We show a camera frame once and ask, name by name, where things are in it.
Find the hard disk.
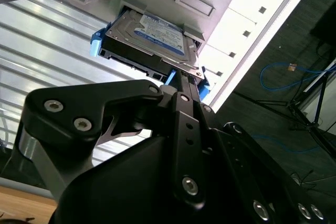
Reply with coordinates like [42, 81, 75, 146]
[89, 8, 211, 103]

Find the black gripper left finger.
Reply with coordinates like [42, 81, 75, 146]
[15, 71, 208, 208]

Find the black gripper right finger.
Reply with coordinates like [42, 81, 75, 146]
[188, 76, 331, 224]

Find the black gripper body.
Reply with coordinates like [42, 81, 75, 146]
[51, 134, 237, 224]

